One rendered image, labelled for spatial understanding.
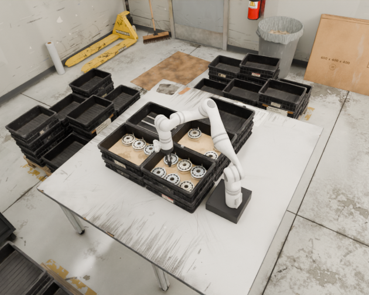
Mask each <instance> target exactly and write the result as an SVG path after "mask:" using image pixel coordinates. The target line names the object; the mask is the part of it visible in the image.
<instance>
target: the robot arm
mask: <svg viewBox="0 0 369 295"><path fill-rule="evenodd" d="M208 117H209V119H210V123H211V138H212V140H213V143H214V145H215V147H216V149H217V150H218V151H220V152H221V153H222V154H224V155H225V156H227V157H228V158H229V159H230V160H231V162H232V163H233V166H230V167H227V168H225V169H224V171H223V173H224V182H225V202H226V204H227V205H228V206H229V207H231V208H238V206H239V205H240V204H241V203H242V193H241V182H240V180H243V179H244V178H245V173H244V170H243V168H242V166H241V164H240V162H239V160H238V158H237V156H236V154H235V152H234V149H233V147H232V145H231V142H230V140H229V137H228V135H227V132H226V130H225V129H224V125H223V123H222V121H221V118H220V114H219V112H218V108H217V105H216V103H215V102H214V101H213V100H212V99H210V98H207V99H205V100H204V101H203V102H202V103H201V105H200V106H199V107H198V108H196V109H194V110H192V111H179V112H176V113H174V114H172V115H171V116H170V119H167V117H165V116H164V115H158V116H157V117H156V118H155V127H156V130H157V132H158V134H159V141H158V140H154V141H153V146H154V150H155V152H156V153H157V152H159V151H160V150H161V151H162V152H163V153H164V154H165V156H166V160H167V164H168V167H172V157H171V155H172V154H171V152H172V151H173V141H172V136H171V132H170V130H172V129H173V128H174V127H176V126H177V125H180V124H183V123H185V122H189V121H193V120H197V119H204V118H208Z"/></svg>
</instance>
